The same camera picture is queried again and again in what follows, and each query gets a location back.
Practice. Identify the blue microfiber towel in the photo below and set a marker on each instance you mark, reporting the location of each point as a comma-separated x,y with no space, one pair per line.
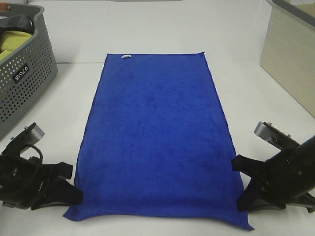
157,144

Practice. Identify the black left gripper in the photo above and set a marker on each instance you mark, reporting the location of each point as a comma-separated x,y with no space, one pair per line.
28,183

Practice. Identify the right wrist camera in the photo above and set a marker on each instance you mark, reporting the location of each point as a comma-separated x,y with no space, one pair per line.
275,137

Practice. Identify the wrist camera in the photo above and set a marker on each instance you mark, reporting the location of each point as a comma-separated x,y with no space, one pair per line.
275,137
30,135

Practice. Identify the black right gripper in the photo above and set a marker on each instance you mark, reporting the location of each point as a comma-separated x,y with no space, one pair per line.
285,179

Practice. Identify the yellow-green towel in basket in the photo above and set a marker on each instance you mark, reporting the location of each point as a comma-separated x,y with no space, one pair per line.
10,42

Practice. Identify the grey perforated laundry basket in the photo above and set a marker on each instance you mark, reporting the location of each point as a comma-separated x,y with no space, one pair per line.
27,72

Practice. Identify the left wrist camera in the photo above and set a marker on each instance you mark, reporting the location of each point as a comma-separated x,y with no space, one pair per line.
30,135

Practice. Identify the black cloth in basket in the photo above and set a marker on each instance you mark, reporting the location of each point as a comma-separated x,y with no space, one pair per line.
16,22

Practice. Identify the beige storage bin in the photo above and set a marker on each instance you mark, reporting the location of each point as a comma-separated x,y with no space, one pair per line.
288,53

